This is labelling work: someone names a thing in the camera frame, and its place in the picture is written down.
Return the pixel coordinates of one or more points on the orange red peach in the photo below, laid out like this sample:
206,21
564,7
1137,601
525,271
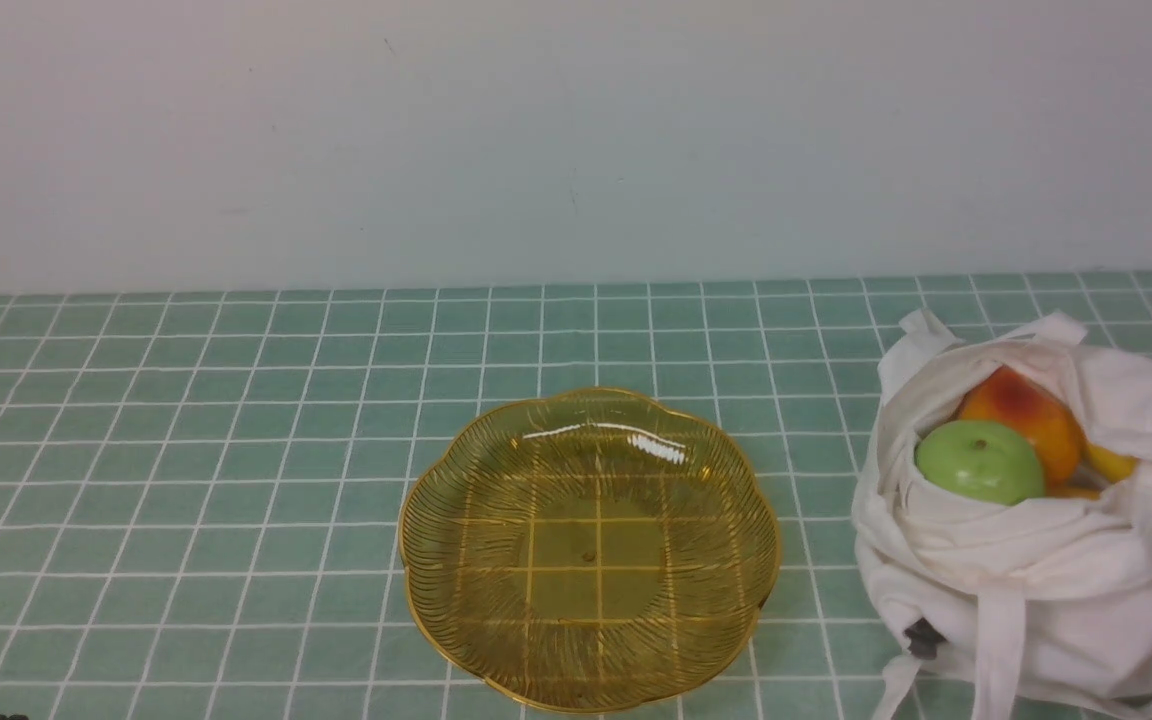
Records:
1048,424

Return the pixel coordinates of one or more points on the amber glass ribbed plate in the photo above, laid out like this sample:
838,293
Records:
589,552

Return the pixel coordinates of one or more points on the green apple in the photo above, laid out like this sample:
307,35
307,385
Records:
983,460

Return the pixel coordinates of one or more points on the yellow lemon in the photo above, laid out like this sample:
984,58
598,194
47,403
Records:
1108,464

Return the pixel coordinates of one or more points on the white cloth tote bag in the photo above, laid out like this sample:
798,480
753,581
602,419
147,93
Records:
1049,599

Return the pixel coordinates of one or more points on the orange fruit under peach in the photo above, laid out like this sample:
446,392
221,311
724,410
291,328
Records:
1067,491

